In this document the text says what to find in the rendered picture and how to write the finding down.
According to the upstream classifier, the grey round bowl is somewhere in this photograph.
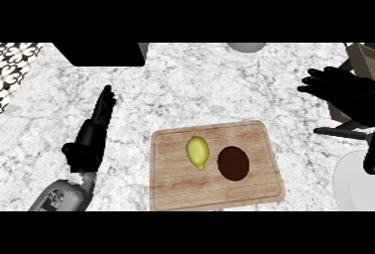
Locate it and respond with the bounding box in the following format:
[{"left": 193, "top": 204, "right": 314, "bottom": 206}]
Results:
[{"left": 225, "top": 42, "right": 268, "bottom": 54}]

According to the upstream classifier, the black box-shaped appliance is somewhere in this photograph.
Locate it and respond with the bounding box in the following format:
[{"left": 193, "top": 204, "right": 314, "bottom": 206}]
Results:
[{"left": 51, "top": 42, "right": 150, "bottom": 67}]

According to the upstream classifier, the yellow-green lemon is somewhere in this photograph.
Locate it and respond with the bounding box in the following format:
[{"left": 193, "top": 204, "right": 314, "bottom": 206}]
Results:
[{"left": 184, "top": 135, "right": 210, "bottom": 172}]

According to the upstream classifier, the dark brown cupcake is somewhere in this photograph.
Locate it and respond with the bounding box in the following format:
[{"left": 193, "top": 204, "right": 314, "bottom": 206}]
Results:
[{"left": 215, "top": 145, "right": 252, "bottom": 183}]

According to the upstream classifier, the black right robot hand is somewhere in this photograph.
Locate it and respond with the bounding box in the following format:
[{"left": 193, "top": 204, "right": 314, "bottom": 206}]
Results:
[{"left": 295, "top": 65, "right": 375, "bottom": 176}]

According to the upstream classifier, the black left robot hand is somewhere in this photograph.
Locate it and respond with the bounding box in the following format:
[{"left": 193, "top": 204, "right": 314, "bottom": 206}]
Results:
[{"left": 60, "top": 84, "right": 117, "bottom": 174}]

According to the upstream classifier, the wooden cutting board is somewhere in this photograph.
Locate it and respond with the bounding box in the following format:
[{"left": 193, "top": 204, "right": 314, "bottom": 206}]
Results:
[{"left": 147, "top": 119, "right": 286, "bottom": 212}]

